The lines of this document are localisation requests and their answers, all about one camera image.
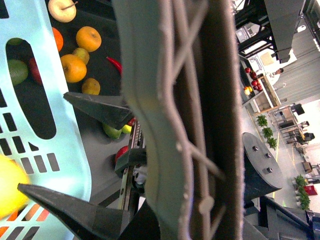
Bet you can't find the small orange tangerine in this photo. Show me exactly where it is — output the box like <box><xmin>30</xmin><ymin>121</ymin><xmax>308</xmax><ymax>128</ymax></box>
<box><xmin>52</xmin><ymin>27</ymin><xmax>64</xmax><ymax>52</ymax></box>

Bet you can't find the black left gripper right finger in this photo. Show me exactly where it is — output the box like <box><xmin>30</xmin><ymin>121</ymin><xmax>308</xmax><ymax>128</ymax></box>
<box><xmin>63</xmin><ymin>92</ymin><xmax>134</xmax><ymax>130</ymax></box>

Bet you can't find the brown kiwi fruit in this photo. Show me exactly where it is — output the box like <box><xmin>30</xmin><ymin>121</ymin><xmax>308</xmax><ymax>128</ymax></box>
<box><xmin>81</xmin><ymin>78</ymin><xmax>101</xmax><ymax>96</ymax></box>

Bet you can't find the green apple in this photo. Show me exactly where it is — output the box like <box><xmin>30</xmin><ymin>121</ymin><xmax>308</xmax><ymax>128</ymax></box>
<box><xmin>102</xmin><ymin>123</ymin><xmax>122</xmax><ymax>139</ymax></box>

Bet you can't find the white pear with stem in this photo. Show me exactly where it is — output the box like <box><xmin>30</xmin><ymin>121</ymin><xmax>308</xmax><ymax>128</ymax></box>
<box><xmin>47</xmin><ymin>0</ymin><xmax>79</xmax><ymax>23</ymax></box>

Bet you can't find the yellow lemon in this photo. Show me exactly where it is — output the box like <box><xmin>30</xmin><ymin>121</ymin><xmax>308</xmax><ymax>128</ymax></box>
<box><xmin>0</xmin><ymin>154</ymin><xmax>31</xmax><ymax>220</ymax></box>

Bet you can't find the red chili pepper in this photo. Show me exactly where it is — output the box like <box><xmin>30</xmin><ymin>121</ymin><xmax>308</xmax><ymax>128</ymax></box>
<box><xmin>106</xmin><ymin>56</ymin><xmax>123</xmax><ymax>75</ymax></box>

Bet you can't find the red apple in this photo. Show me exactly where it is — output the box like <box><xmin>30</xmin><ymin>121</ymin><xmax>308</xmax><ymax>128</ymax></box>
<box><xmin>28</xmin><ymin>57</ymin><xmax>43</xmax><ymax>86</ymax></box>

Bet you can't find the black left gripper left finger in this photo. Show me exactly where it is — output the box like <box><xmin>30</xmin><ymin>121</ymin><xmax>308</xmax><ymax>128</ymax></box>
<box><xmin>17</xmin><ymin>183</ymin><xmax>130</xmax><ymax>240</ymax></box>

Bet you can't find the orange persimmon-like fruit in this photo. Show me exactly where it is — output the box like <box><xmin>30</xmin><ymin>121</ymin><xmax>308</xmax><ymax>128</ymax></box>
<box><xmin>60</xmin><ymin>54</ymin><xmax>87</xmax><ymax>83</ymax></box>

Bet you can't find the yellow-orange apple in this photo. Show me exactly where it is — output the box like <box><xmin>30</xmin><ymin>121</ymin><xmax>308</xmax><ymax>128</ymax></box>
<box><xmin>75</xmin><ymin>26</ymin><xmax>102</xmax><ymax>53</ymax></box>

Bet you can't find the grey basket handle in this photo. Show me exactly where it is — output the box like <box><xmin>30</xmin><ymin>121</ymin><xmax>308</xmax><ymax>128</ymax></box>
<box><xmin>112</xmin><ymin>0</ymin><xmax>244</xmax><ymax>240</ymax></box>

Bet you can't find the light teal plastic basket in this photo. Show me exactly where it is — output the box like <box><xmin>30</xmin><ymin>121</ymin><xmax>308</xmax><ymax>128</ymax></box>
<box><xmin>0</xmin><ymin>0</ymin><xmax>93</xmax><ymax>240</ymax></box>

